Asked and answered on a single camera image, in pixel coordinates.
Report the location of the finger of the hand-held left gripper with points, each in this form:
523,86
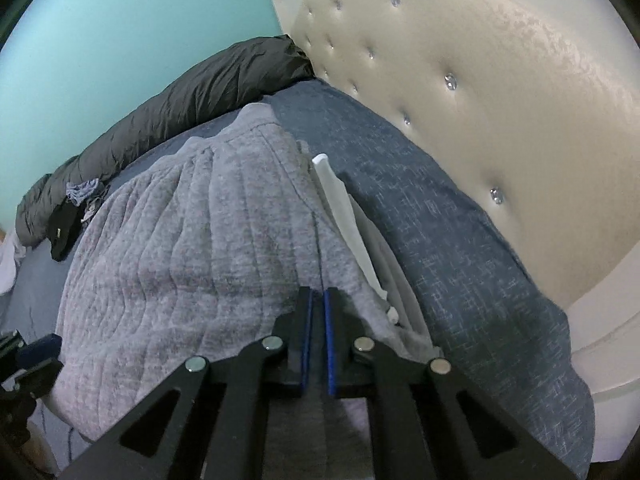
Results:
40,350

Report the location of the blue bed sheet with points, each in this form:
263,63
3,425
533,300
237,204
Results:
450,260

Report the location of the cream tufted headboard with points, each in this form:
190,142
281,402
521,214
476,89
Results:
475,110

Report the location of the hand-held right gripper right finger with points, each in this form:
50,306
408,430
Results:
330,345

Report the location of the light grey quilted garment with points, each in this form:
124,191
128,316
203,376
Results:
200,260

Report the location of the dark grey duvet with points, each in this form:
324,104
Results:
200,95

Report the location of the blue-grey patterned garment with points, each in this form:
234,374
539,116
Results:
82,190

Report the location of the light grey pillow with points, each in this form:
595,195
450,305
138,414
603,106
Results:
9,265

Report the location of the black garment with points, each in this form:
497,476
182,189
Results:
62,230

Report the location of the white garment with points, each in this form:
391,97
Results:
345,210

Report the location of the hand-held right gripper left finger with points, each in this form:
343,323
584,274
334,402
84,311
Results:
305,345

